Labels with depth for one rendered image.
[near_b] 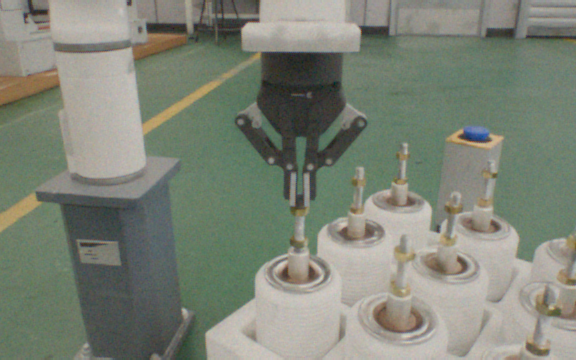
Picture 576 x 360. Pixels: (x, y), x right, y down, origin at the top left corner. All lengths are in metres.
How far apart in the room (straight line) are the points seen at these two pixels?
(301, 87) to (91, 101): 0.29
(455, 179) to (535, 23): 4.91
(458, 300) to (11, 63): 2.67
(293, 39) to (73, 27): 0.33
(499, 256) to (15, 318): 0.80
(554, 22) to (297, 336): 5.37
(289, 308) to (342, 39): 0.27
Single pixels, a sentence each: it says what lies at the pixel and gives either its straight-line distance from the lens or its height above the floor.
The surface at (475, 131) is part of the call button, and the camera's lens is 0.81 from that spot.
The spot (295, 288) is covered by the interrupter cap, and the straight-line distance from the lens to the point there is 0.51.
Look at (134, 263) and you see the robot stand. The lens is 0.69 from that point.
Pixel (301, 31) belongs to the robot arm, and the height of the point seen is 0.51.
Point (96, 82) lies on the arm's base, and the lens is 0.63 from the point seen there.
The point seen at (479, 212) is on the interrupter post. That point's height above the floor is 0.28.
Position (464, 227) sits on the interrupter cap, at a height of 0.25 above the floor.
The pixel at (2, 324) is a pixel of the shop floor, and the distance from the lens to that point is 0.99.
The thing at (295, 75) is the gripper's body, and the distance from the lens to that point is 0.41.
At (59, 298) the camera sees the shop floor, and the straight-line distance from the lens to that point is 1.01.
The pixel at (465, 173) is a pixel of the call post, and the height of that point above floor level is 0.26.
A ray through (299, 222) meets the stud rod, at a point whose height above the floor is 0.32.
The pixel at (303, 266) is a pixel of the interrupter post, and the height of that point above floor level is 0.27.
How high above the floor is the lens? 0.55
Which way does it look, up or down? 23 degrees down
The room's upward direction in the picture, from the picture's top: straight up
